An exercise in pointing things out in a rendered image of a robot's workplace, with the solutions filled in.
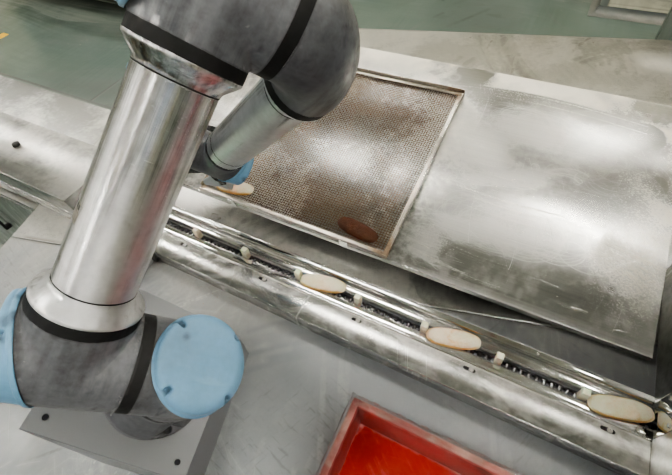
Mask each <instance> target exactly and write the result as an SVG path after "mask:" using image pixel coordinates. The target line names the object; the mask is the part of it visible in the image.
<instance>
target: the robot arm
mask: <svg viewBox="0 0 672 475"><path fill-rule="evenodd" d="M115 1H116V2H117V3H118V5H119V6H120V7H122V8H126V12H125V14H124V17H123V20H122V23H121V26H120V29H121V32H122V34H123V36H124V38H125V40H126V43H127V45H128V47H129V49H130V59H129V62H128V63H127V66H126V70H125V73H124V76H123V78H122V81H121V84H120V87H119V89H118V92H117V95H116V97H115V100H114V103H113V106H112V108H111V111H110V114H109V116H108V119H107V122H106V124H105V127H104V130H103V133H102V135H101V138H100V141H99V143H98V146H97V149H96V151H95V154H94V157H93V160H92V162H91V165H90V168H89V170H88V173H87V176H86V178H85V181H84V184H83V187H82V189H81V192H80V195H79V197H78V200H77V203H76V205H75V208H74V211H73V214H72V216H71V219H70V222H69V224H68V227H67V230H66V232H65V235H64V238H63V241H62V243H61V246H60V249H59V251H58V254H57V257H56V259H55V262H54V265H53V268H52V269H50V270H47V271H44V272H41V273H39V274H38V275H36V276H35V277H34V278H32V279H31V281H30V282H29V284H28V286H27V287H24V288H17V289H14V290H12V291H11V292H10V293H9V294H8V296H7V297H6V299H5V301H4V303H3V305H2V307H1V309H0V403H8V404H16V405H20V406H21V407H23V408H33V407H46V408H57V409H68V410H79V411H90V412H102V413H104V414H105V416H106V418H107V420H108V422H109V423H110V424H111V425H112V426H113V427H114V428H115V429H116V430H117V431H118V432H120V433H121V434H123V435H125V436H127V437H130V438H133V439H137V440H154V439H160V438H164V437H167V436H169V435H172V434H174V433H176V432H177V431H179V430H180V429H182V428H183V427H184V426H186V425H187V424H188V423H189V422H190V421H191V420H192V419H199V418H203V417H206V416H209V415H211V414H212V413H214V412H215V411H217V410H218V409H220V408H221V407H223V406H224V405H225V404H226V403H227V402H228V401H229V400H230V399H231V398H232V397H233V396H234V394H235V393H236V391H237V389H238V387H239V385H240V383H241V380H242V376H243V371H244V354H243V349H242V346H241V343H240V341H239V339H238V337H237V336H236V334H235V332H234V331H233V330H232V328H231V327H230V326H229V325H227V324H226V323H225V322H224V321H222V320H220V319H218V318H216V317H213V316H210V315H204V314H197V315H188V316H184V317H181V318H179V319H173V318H168V317H163V316H158V315H152V314H147V313H144V311H145V302H144V299H143V297H142V295H141V294H140V292H139V291H138V290H139V287H140V285H141V282H142V280H143V278H144V275H145V273H146V271H147V268H148V266H149V264H150V261H151V259H152V257H153V254H154V252H155V250H156V247H157V245H158V242H159V240H160V238H161V235H162V233H163V231H164V228H165V226H166V224H167V221H168V219H169V217H170V214H171V212H172V210H173V207H174V205H175V202H176V200H177V198H178V195H179V193H180V191H181V188H182V186H183V184H184V181H185V179H186V177H187V174H188V173H203V174H206V175H208V177H207V178H205V179H203V182H204V184H206V185H210V186H221V187H223V188H225V189H227V190H232V189H233V185H240V184H242V183H243V182H244V181H245V180H246V178H247V177H248V176H249V174H250V172H251V169H252V166H253V163H254V157H255V156H257V155H258V154H259V153H261V152H262V151H263V150H265V149H266V148H267V147H269V146H270V145H271V144H273V143H274V142H276V141H277V140H278V139H280V138H281V137H282V136H284V135H285V134H286V133H288V132H289V131H290V130H292V129H293V128H294V127H296V126H297V125H298V124H300V123H301V122H313V121H317V120H319V119H320V118H322V117H324V116H325V115H326V114H328V113H329V112H331V111H332V110H333V109H335V108H336V106H337V105H338V104H339V103H340V102H341V101H342V100H343V99H344V97H345V96H346V95H347V93H348V91H349V89H350V87H351V86H352V83H353V81H354V79H355V76H356V72H357V68H358V65H359V59H360V34H359V27H358V22H357V18H356V15H355V13H354V10H353V7H352V5H351V3H350V1H349V0H115ZM249 72H251V73H253V74H255V75H257V76H259V77H261V78H260V79H259V80H258V82H257V83H256V84H255V85H254V86H253V87H252V88H251V89H250V90H249V92H248V93H247V94H246V95H245V96H244V97H243V98H242V99H241V100H240V102H239V103H238V104H237V105H236V106H235V107H234V108H233V109H232V110H231V112H230V113H229V114H228V115H227V116H226V117H225V118H224V119H223V120H222V122H221V123H220V124H219V125H218V126H217V127H214V126H211V125H209V122H210V120H211V118H212V115H213V113H214V111H215V108H216V106H217V104H218V101H219V100H220V99H221V97H222V96H224V95H227V94H229V93H232V92H235V91H238V90H240V89H242V87H243V85H244V82H245V80H246V78H247V75H248V73H249Z"/></svg>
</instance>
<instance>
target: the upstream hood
mask: <svg viewBox="0 0 672 475"><path fill-rule="evenodd" d="M96 149H97V146H94V145H91V144H88V143H86V142H83V141H80V140H77V139H75V138H72V137H69V136H66V135H64V134H61V133H58V132H56V131H53V130H50V129H47V128H45V127H42V126H39V125H36V124H34V123H31V122H28V121H25V120H23V119H20V118H17V117H15V116H12V115H9V114H6V113H4V112H1V111H0V180H1V181H3V182H5V183H7V184H10V185H12V186H14V187H16V188H18V189H20V190H23V191H25V192H27V193H29V194H31V195H34V196H36V197H38V198H40V199H42V200H44V201H47V202H49V203H51V204H53V205H55V206H58V207H60V208H62V209H64V210H66V211H69V212H71V213H73V211H74V208H75V205H76V203H77V200H78V197H79V195H80V192H81V189H82V187H83V184H84V181H85V178H86V176H87V173H88V170H89V168H90V165H91V162H92V160H93V157H94V154H95V151H96Z"/></svg>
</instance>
